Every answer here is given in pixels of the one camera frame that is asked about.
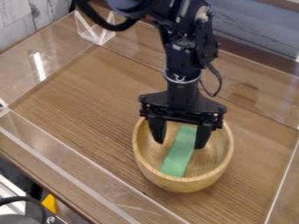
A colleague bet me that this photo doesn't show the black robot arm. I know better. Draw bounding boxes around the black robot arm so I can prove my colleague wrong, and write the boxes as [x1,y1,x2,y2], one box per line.
[74,0,227,149]

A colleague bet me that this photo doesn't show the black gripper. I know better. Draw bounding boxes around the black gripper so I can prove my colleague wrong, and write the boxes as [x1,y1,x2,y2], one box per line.
[139,84,227,150]

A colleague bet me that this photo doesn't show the green rectangular block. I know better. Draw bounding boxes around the green rectangular block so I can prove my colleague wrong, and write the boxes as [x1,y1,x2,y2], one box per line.
[159,126,197,178]

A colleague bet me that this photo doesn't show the black cable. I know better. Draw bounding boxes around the black cable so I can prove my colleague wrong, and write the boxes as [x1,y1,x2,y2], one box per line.
[0,195,47,224]

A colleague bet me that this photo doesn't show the clear acrylic corner bracket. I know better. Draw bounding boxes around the clear acrylic corner bracket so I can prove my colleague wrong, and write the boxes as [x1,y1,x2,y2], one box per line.
[74,10,116,46]

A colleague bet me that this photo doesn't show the brown wooden bowl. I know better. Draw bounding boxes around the brown wooden bowl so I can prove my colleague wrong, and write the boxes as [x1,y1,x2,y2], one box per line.
[133,118,234,193]

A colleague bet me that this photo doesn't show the clear acrylic tray wall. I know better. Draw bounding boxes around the clear acrylic tray wall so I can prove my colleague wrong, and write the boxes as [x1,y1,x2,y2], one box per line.
[0,105,189,224]

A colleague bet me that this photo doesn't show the yellow label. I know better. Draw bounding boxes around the yellow label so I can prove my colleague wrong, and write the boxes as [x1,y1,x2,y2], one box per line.
[42,193,58,214]

